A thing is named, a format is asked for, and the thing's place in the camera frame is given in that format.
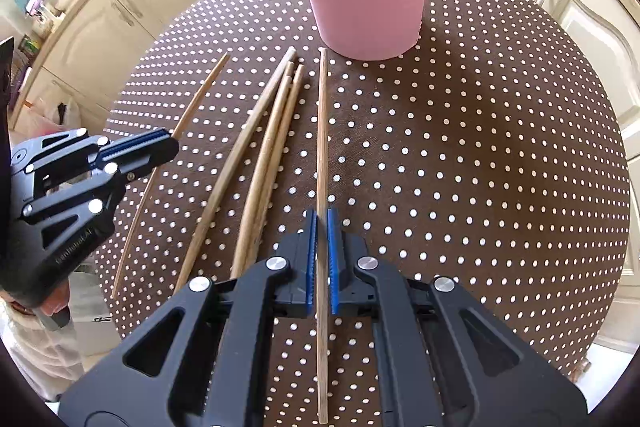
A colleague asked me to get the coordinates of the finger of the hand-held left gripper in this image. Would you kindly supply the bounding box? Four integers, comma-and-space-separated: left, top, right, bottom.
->
12, 128, 172, 171
19, 136, 180, 221

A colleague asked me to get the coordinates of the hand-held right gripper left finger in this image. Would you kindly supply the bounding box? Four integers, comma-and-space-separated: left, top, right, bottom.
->
59, 207, 319, 427

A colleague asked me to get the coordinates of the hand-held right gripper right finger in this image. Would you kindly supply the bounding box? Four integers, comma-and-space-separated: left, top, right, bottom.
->
327, 207, 588, 427

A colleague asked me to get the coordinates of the wooden chopstick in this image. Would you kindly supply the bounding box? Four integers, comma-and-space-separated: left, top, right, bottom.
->
110, 51, 232, 300
315, 47, 331, 426
242, 64, 306, 275
173, 47, 298, 294
230, 62, 296, 280

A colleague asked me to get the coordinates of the person's left forearm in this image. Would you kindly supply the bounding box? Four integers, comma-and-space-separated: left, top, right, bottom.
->
0, 304, 86, 403

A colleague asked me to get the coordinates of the person's left hand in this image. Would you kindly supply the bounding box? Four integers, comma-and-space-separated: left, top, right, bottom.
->
9, 279, 72, 316

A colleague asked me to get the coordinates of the white box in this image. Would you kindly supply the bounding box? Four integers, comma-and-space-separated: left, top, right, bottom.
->
67, 257, 126, 358

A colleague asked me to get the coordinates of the white plastic bag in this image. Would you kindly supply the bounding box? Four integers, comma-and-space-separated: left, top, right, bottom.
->
22, 82, 83, 132

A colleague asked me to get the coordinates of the brown polka dot tablecloth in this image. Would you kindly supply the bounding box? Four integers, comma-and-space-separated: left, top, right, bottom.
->
92, 0, 632, 427

